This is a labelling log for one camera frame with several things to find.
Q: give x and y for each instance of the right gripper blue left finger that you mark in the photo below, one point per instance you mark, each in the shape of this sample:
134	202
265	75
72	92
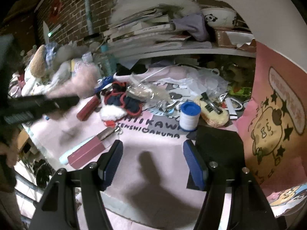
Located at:
108	164

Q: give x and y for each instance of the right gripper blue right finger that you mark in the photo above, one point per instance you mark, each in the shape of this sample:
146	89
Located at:
197	166

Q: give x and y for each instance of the yellow sponge with clip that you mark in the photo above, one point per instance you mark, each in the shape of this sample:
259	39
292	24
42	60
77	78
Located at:
214	115

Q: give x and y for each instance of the blue cap white jar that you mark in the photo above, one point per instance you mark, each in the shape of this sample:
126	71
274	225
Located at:
189	116

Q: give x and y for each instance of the navy red plush costume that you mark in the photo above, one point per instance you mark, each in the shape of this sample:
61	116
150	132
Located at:
118	97

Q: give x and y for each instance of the pink desk mat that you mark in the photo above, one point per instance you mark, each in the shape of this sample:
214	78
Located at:
150	185

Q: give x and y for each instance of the brown plush toy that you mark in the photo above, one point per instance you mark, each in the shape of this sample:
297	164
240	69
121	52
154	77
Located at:
43	62

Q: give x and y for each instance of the pink cylindrical tube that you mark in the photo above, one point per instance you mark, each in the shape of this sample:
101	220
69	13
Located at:
88	108

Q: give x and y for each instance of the white plush toy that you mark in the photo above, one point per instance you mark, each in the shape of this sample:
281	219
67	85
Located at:
63	83

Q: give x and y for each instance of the clear plastic bag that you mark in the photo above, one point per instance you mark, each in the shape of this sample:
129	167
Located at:
148	93

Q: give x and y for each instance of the blue white contact lens case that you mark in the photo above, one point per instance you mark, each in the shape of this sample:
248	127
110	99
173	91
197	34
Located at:
101	83

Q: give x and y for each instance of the pink cartoon cardboard box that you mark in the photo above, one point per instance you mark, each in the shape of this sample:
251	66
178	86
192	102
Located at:
273	125

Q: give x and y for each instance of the green bottle teal cap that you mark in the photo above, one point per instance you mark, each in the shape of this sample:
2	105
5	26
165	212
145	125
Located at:
108	61

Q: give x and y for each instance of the white pink power strip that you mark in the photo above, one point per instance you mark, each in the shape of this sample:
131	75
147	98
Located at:
152	74

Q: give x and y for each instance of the stack of books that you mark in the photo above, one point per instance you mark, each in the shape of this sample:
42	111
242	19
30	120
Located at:
146	29

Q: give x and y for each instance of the white fluffy fur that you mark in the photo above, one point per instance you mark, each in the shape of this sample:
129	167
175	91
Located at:
126	8

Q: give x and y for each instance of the purple cloth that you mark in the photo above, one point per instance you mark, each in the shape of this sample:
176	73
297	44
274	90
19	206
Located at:
194	24

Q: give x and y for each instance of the white panda bowl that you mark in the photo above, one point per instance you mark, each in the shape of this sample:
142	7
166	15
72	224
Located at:
220	18

